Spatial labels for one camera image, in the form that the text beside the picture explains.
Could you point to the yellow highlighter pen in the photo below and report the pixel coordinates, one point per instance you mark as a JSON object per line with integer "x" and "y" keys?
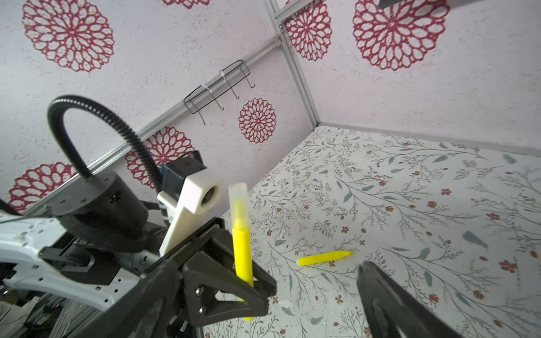
{"x": 243, "y": 256}
{"x": 323, "y": 258}

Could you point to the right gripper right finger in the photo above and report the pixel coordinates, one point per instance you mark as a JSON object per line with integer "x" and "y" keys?
{"x": 391, "y": 311}

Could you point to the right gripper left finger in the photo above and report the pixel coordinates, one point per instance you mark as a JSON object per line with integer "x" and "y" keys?
{"x": 145, "y": 311}

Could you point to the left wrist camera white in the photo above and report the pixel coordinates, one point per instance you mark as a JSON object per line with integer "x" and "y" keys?
{"x": 189, "y": 191}

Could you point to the black wire wall rack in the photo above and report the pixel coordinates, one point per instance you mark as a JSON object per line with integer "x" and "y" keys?
{"x": 226, "y": 81}

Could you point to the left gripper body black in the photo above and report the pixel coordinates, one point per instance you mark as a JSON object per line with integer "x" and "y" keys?
{"x": 199, "y": 241}

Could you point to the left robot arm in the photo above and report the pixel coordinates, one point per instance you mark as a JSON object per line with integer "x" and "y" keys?
{"x": 99, "y": 248}

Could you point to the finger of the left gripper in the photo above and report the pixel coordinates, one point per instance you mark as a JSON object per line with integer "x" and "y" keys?
{"x": 214, "y": 293}
{"x": 253, "y": 262}

